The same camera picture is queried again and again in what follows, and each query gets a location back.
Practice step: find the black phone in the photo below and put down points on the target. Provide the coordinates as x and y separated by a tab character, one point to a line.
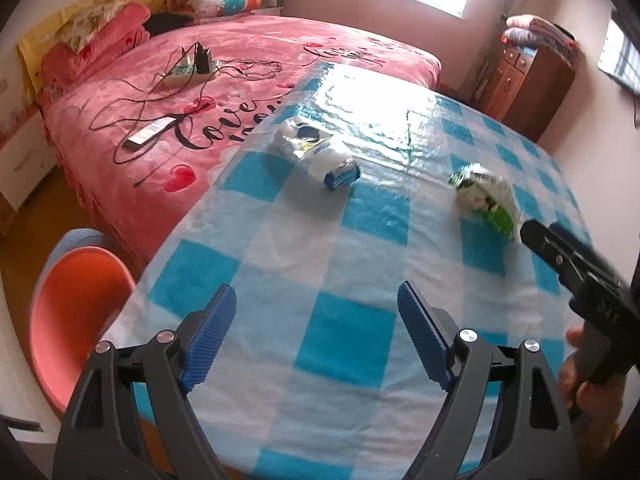
150	132

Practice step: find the pink bed blanket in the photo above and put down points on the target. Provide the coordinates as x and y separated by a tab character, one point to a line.
240	35

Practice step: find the black charger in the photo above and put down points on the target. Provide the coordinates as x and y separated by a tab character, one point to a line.
202	60

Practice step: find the floral cushion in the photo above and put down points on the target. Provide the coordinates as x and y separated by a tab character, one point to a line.
95	17

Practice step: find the blue checked plastic tablecloth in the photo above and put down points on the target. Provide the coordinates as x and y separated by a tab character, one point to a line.
325	240

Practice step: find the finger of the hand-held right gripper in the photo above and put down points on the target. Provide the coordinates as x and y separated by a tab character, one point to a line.
545	245
590	255

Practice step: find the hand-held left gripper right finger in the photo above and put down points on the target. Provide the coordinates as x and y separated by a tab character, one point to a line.
422	330

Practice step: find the wall television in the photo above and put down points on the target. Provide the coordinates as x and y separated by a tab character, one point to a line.
622	55

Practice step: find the orange plastic chair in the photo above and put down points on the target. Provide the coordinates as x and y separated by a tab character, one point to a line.
75	310

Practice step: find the black cloth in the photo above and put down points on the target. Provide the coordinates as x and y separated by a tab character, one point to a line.
167	22

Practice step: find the folded blankets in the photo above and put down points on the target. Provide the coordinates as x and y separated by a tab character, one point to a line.
540	30

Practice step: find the person's right hand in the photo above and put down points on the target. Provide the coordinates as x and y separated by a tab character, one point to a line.
595	400

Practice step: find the folded pink quilt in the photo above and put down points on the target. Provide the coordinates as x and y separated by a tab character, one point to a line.
90	60

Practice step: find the brown wooden cabinet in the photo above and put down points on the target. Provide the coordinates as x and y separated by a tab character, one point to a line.
530	90

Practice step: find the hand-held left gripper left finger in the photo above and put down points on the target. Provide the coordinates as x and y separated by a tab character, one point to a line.
212	330

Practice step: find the white nightstand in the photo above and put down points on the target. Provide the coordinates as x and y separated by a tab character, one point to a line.
20	150

